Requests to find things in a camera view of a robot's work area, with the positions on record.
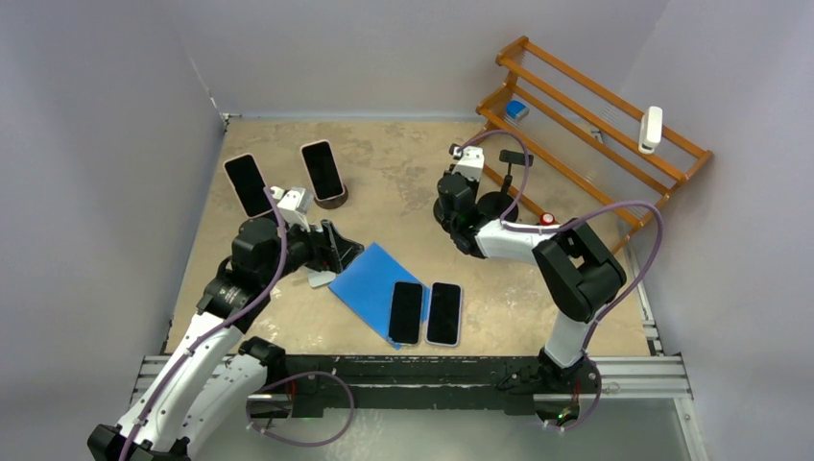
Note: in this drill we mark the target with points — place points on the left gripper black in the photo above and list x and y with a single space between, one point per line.
328 251

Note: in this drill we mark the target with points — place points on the silver phone stand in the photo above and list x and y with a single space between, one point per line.
318 279

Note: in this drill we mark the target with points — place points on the pink phone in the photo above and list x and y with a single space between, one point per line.
248 184
322 170

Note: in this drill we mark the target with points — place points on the black round phone stand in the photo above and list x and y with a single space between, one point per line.
494 203
439 213

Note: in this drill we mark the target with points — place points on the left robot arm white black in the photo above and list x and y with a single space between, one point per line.
203 343

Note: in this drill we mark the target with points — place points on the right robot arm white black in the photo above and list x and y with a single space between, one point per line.
580 272

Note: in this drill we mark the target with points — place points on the brown round phone stand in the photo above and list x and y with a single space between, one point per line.
334 202

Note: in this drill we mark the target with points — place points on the blue mat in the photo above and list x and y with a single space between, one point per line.
366 288

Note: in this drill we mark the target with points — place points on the red black knob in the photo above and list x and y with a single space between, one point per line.
547 219

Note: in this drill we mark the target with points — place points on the blue white eraser block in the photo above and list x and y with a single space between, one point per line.
516 110

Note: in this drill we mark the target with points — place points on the orange wooden rack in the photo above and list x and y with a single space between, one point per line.
586 132

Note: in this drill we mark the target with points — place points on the white stapler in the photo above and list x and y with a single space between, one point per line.
650 130

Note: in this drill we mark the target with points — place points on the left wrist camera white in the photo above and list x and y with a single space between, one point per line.
293 205

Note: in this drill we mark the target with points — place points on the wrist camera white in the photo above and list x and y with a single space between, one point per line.
469 162
293 205

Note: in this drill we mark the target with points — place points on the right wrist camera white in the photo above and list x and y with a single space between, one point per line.
469 162

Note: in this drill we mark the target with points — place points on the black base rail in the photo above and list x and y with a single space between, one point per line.
515 385

